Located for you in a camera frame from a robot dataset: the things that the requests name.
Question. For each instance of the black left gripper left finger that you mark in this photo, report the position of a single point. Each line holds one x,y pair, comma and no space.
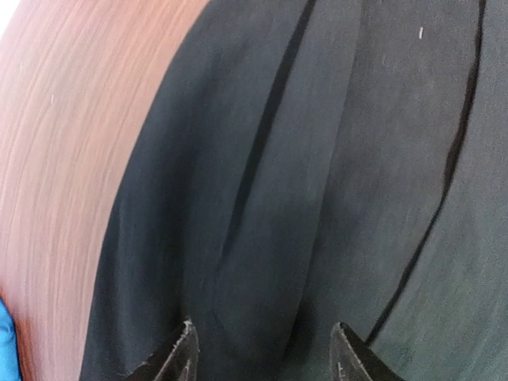
175,360

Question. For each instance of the black garment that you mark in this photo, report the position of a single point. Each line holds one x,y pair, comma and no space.
306,163

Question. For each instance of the blue pleated skirt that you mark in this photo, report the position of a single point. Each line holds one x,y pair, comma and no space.
9,364

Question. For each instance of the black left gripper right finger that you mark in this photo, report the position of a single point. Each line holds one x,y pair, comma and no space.
352,360

